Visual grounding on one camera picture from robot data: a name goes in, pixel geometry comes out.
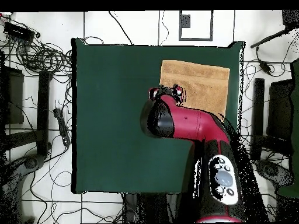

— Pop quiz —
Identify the orange terry towel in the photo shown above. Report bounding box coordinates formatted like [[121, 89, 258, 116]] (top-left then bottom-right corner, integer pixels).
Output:
[[159, 59, 231, 117]]

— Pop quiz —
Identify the dark green table cloth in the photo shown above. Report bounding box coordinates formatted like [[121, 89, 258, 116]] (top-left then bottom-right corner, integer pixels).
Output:
[[71, 37, 246, 195]]

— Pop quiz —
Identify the small grey square plate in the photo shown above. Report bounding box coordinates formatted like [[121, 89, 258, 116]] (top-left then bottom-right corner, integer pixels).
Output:
[[180, 14, 192, 29]]

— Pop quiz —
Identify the black power strip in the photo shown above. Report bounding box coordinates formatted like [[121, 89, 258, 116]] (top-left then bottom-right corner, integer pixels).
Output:
[[53, 107, 71, 147]]

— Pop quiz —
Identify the black upright stand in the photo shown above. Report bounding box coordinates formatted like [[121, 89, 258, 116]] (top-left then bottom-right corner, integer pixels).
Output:
[[4, 71, 50, 157], [253, 78, 266, 162]]

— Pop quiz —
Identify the black power adapter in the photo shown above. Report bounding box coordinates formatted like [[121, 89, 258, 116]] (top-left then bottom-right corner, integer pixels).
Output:
[[259, 59, 273, 76]]

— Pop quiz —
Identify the black pole with block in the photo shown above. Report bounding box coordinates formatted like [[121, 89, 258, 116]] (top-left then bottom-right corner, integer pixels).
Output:
[[250, 9, 299, 49]]

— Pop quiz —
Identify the black box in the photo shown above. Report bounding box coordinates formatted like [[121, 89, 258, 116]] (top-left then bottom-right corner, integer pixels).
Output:
[[267, 79, 295, 141], [0, 66, 25, 125]]

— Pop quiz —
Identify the grey stand base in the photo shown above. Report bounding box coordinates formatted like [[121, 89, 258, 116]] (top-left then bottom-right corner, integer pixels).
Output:
[[255, 159, 294, 187], [0, 153, 45, 223]]

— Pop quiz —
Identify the black box device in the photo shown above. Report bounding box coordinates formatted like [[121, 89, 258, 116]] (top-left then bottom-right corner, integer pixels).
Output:
[[3, 22, 36, 42]]

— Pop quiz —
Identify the black floor cable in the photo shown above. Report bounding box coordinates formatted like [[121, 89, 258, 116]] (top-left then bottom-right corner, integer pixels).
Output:
[[108, 10, 134, 46]]

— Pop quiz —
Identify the grey square floor frame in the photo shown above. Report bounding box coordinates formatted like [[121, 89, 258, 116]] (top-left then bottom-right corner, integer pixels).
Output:
[[179, 10, 214, 42]]

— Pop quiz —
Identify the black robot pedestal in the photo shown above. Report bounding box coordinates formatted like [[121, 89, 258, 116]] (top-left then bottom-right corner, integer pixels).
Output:
[[122, 192, 179, 223]]

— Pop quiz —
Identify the black cable tangle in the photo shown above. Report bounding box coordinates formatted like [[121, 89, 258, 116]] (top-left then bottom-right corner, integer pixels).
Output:
[[13, 39, 72, 78]]

